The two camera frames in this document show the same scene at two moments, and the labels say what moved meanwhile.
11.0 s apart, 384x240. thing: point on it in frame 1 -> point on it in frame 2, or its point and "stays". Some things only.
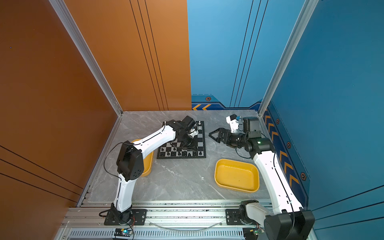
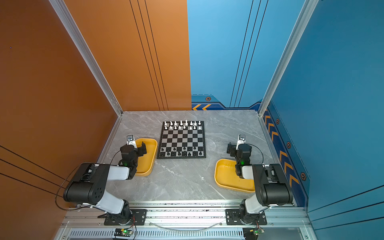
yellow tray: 236,175 stays
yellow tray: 148,162 stays
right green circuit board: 251,233 stays
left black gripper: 193,147 -> 139,150
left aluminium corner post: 69,21 stays
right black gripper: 222,132 -> 233,148
